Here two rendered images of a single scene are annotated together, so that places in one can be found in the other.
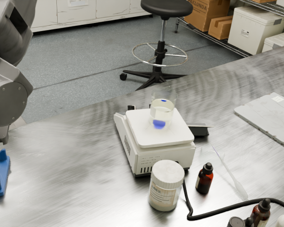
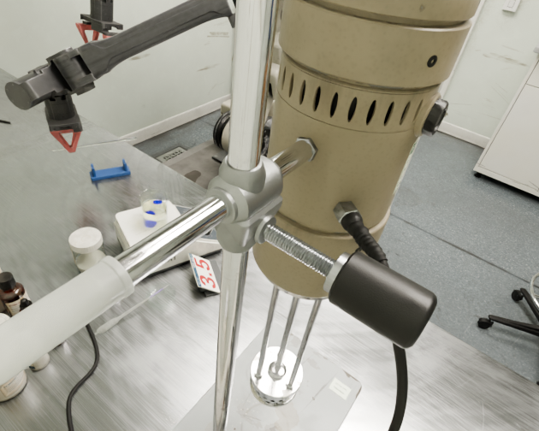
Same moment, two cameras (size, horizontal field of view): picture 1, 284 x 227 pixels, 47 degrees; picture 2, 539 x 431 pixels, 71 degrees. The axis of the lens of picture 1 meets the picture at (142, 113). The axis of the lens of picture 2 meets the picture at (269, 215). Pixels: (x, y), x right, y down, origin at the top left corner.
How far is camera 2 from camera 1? 0.89 m
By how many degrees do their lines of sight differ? 55
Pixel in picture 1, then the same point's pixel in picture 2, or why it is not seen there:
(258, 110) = not seen: hidden behind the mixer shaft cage
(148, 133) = (133, 217)
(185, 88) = not seen: hidden behind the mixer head
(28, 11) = (96, 64)
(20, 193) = (94, 187)
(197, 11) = not seen: outside the picture
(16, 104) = (23, 99)
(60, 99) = (410, 248)
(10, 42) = (66, 73)
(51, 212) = (76, 204)
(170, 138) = (129, 232)
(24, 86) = (26, 91)
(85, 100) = (430, 271)
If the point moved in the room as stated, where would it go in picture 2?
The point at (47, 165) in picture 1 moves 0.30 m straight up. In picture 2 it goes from (127, 191) to (109, 78)
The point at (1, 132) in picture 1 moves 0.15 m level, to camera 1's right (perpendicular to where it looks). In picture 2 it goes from (55, 123) to (39, 161)
